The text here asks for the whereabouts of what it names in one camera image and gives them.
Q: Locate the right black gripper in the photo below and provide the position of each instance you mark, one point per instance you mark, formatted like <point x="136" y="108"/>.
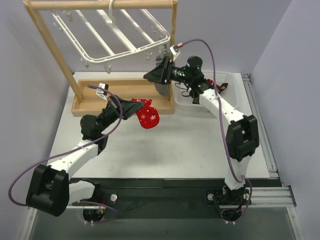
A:
<point x="166" y="72"/>

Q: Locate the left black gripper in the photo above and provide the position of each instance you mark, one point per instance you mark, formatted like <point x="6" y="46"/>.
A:
<point x="119" y="109"/>

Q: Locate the brown argyle sock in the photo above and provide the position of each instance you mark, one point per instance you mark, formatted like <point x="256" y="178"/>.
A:
<point x="221" y="88"/>

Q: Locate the white plastic clip hanger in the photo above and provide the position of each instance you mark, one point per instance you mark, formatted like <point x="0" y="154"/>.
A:
<point x="104" y="36"/>

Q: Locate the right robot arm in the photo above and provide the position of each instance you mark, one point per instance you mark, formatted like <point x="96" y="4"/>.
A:
<point x="239" y="132"/>

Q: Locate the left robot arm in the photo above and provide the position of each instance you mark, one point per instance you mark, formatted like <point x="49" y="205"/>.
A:
<point x="50" y="188"/>

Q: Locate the white plastic basket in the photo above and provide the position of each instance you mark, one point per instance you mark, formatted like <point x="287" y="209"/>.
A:
<point x="231" y="94"/>

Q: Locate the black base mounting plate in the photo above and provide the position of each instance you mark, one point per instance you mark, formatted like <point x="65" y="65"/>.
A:
<point x="164" y="198"/>

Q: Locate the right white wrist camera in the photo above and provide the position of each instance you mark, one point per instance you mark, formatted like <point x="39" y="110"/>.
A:
<point x="175" y="50"/>

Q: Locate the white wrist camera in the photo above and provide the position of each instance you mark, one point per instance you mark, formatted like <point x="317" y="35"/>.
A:
<point x="100" y="91"/>
<point x="175" y="50"/>

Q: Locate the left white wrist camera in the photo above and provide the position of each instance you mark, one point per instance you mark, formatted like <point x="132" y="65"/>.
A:
<point x="100" y="91"/>

